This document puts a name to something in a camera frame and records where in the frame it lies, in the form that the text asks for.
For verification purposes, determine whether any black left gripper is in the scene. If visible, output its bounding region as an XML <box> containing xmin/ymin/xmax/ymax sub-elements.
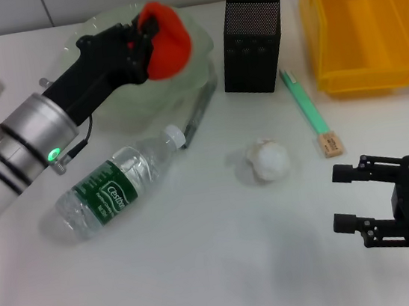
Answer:
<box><xmin>32</xmin><ymin>10</ymin><xmax>170</xmax><ymax>132</ymax></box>

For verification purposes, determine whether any red-orange knitted orange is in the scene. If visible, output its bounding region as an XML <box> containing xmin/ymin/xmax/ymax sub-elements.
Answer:
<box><xmin>134</xmin><ymin>0</ymin><xmax>197</xmax><ymax>83</ymax></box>

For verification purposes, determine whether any tan eraser block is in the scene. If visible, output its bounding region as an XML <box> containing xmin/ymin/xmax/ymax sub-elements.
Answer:
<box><xmin>316</xmin><ymin>130</ymin><xmax>348</xmax><ymax>160</ymax></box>

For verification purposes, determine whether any white paper ball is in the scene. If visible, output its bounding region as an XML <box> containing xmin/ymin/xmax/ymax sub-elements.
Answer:
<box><xmin>243</xmin><ymin>134</ymin><xmax>294</xmax><ymax>186</ymax></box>

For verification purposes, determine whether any clear green-label water bottle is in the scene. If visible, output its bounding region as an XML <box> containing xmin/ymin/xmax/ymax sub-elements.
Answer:
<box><xmin>46</xmin><ymin>123</ymin><xmax>199</xmax><ymax>245</ymax></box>

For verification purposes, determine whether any green glass fruit bowl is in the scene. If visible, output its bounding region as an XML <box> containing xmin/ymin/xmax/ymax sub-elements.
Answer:
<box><xmin>57</xmin><ymin>0</ymin><xmax>226</xmax><ymax>141</ymax></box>

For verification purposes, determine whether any dark grey marker pen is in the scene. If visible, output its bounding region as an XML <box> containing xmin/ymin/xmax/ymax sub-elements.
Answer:
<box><xmin>171</xmin><ymin>79</ymin><xmax>226</xmax><ymax>150</ymax></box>

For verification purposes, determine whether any black mesh pen holder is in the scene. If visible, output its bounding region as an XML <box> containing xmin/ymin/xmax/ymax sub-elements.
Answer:
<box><xmin>212</xmin><ymin>0</ymin><xmax>293</xmax><ymax>100</ymax></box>

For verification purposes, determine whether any yellow plastic bin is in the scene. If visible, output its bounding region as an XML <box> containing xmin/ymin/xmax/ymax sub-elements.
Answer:
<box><xmin>299</xmin><ymin>0</ymin><xmax>409</xmax><ymax>104</ymax></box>

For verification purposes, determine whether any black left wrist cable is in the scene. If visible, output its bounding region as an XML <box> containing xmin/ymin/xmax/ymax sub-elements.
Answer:
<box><xmin>47</xmin><ymin>113</ymin><xmax>99</xmax><ymax>177</ymax></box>

